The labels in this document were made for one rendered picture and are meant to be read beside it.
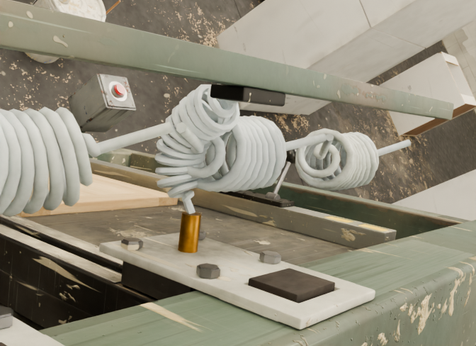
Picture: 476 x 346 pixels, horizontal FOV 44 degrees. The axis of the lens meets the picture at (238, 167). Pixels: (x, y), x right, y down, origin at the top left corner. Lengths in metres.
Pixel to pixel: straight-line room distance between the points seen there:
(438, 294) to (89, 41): 0.37
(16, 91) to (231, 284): 2.56
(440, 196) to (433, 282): 4.34
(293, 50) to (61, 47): 3.49
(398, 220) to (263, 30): 2.75
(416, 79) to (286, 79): 5.82
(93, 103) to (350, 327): 1.55
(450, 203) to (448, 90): 1.60
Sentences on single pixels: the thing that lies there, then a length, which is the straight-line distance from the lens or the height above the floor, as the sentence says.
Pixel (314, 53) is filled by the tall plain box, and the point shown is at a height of 0.70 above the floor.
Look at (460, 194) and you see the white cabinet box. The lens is 4.82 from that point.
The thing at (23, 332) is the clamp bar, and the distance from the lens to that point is 0.31.
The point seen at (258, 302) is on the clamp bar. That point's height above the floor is 1.92.
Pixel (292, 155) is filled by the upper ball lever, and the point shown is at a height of 1.55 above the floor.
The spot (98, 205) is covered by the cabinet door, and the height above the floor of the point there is 1.30.
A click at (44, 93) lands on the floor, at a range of 2.99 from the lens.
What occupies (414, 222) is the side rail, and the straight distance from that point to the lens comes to 1.29.
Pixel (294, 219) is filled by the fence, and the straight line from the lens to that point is 1.14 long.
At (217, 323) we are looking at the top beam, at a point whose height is 1.91.
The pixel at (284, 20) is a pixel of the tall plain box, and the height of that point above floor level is 0.59.
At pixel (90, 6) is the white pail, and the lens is 2.95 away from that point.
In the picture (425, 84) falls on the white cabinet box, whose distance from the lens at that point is 6.19.
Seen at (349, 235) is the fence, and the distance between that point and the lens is 1.08.
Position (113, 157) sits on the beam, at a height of 0.90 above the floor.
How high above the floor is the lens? 2.15
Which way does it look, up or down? 35 degrees down
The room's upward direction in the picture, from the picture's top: 61 degrees clockwise
